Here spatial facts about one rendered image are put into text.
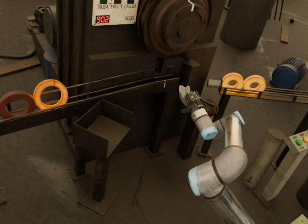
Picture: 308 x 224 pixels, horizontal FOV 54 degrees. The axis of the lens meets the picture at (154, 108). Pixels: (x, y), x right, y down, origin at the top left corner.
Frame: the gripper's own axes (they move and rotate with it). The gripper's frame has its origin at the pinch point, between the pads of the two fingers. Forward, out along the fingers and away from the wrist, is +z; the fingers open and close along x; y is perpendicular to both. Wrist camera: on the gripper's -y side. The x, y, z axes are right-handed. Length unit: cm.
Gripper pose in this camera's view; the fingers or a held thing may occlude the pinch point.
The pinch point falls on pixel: (180, 87)
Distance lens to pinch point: 190.4
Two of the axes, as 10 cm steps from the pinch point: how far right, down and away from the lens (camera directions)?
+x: -8.5, 1.8, -4.9
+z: -4.1, -8.1, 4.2
